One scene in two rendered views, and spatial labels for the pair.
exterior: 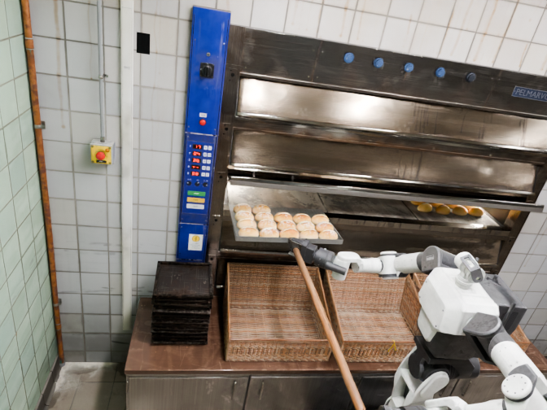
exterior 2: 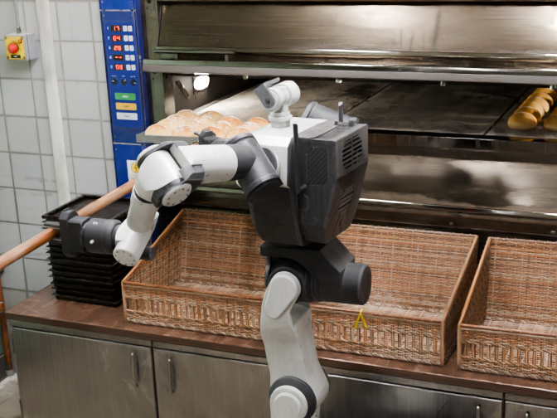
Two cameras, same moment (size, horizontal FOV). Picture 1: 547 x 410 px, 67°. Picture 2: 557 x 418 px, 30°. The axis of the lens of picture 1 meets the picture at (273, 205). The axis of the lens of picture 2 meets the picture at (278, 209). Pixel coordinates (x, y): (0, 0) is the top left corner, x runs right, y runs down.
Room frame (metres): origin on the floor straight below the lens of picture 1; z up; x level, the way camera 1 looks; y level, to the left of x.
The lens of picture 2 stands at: (-0.87, -2.37, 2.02)
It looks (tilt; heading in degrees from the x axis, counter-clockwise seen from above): 17 degrees down; 37
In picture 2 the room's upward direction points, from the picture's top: 3 degrees counter-clockwise
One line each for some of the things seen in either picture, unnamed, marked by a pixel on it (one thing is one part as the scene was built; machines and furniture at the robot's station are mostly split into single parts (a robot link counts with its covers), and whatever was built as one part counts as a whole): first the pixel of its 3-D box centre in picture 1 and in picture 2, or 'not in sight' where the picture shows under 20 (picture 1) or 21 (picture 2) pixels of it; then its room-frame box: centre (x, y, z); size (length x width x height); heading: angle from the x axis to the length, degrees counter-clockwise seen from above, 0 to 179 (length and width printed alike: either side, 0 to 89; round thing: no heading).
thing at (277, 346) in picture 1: (275, 309); (221, 269); (1.77, -0.12, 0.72); 0.56 x 0.49 x 0.28; 103
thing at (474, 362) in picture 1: (445, 359); (317, 269); (1.32, -0.84, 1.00); 0.28 x 0.13 x 0.18; 104
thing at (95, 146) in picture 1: (102, 152); (20, 46); (1.78, 0.84, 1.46); 0.10 x 0.07 x 0.10; 103
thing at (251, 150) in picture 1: (395, 163); (395, 28); (2.15, -0.61, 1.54); 1.79 x 0.11 x 0.19; 103
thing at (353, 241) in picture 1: (369, 243); (397, 179); (2.15, -0.61, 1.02); 1.79 x 0.11 x 0.19; 103
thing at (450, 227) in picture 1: (374, 221); (399, 138); (2.18, -0.61, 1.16); 1.80 x 0.06 x 0.04; 103
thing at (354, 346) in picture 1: (375, 312); (380, 288); (1.90, -0.70, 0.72); 0.56 x 0.49 x 0.28; 103
